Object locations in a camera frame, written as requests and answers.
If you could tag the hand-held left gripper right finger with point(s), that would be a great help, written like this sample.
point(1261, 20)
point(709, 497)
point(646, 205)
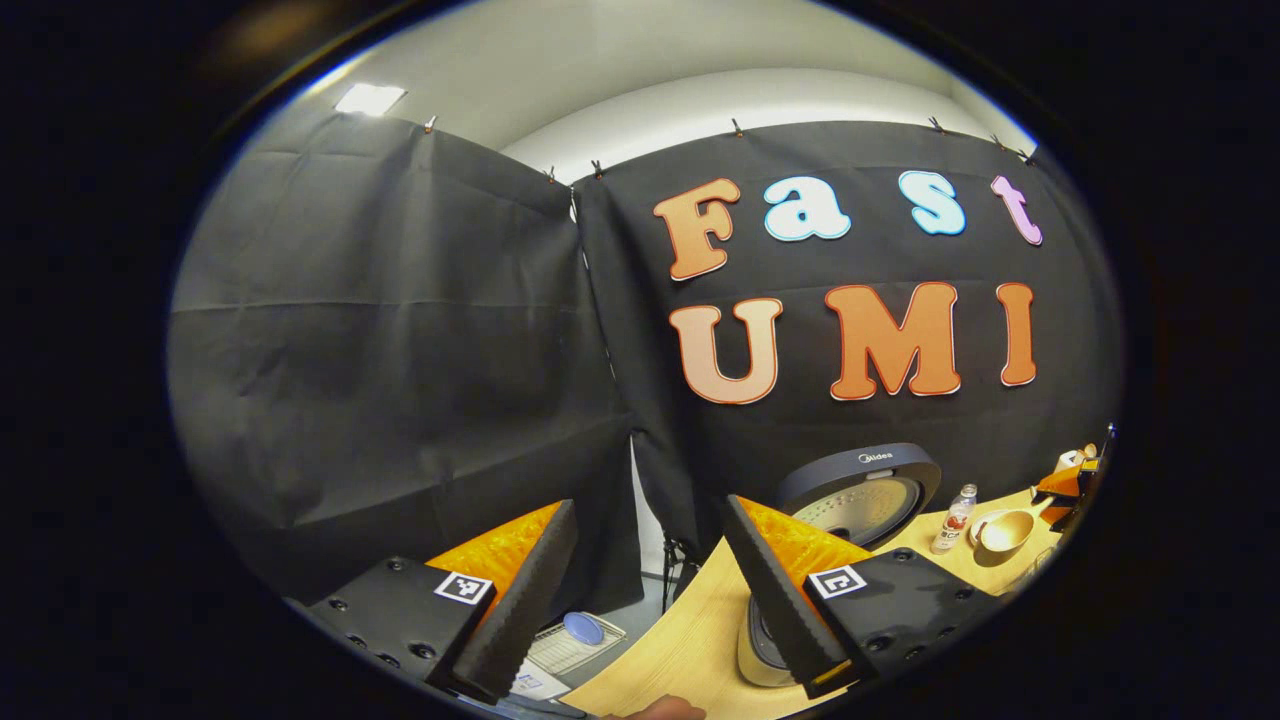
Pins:
point(775, 610)

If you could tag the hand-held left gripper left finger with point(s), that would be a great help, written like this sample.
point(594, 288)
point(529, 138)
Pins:
point(535, 590)

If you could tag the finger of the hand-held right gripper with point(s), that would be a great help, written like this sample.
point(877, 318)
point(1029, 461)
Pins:
point(1060, 482)
point(1078, 515)

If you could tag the wooden spoon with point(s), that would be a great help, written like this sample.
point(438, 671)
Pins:
point(1005, 532)

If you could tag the dark grey rice cooker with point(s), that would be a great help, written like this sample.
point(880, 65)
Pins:
point(830, 473)

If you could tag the white toaster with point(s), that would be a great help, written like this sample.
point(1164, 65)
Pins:
point(1068, 460)

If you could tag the blue oval object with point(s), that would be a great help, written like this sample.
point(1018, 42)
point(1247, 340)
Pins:
point(583, 628)

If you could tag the white paper sheet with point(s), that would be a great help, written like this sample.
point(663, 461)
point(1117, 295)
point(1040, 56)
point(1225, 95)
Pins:
point(535, 682)

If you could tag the clear drink bottle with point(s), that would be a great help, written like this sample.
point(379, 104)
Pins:
point(952, 525)

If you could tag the black backdrop stand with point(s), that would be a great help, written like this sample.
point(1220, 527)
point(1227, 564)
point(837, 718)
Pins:
point(668, 562)

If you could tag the black backdrop cloth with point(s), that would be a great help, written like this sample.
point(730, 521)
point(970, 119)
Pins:
point(380, 350)

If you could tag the row of backdrop clips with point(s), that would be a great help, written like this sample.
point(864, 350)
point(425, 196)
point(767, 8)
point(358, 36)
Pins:
point(737, 127)

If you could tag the ceiling light panel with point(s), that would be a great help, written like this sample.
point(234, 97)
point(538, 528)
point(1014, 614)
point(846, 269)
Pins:
point(370, 98)

